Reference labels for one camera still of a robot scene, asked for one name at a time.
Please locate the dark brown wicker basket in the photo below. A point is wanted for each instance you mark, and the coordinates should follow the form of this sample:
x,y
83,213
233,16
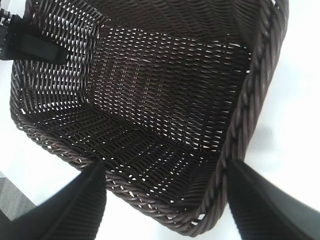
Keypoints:
x,y
252,100

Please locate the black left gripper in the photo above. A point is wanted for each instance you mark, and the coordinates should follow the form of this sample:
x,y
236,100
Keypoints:
x,y
3,32

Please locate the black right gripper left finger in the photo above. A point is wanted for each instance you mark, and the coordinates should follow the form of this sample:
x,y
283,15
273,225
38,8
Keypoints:
x,y
62,212

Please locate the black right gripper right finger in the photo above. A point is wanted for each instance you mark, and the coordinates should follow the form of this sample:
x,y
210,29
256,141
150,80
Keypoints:
x,y
270,215

